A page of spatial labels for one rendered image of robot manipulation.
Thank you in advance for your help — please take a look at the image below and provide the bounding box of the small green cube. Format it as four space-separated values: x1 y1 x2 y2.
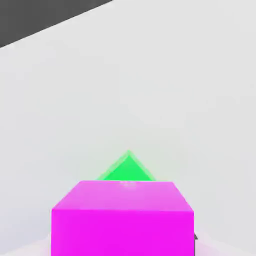
96 149 157 182

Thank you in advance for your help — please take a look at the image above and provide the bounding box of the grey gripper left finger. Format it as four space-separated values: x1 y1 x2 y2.
11 234 52 256

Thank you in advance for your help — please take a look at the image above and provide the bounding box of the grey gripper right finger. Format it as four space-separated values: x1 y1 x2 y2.
193 232 231 256

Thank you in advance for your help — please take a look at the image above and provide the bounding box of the small magenta cube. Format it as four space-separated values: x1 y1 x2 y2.
50 180 195 256

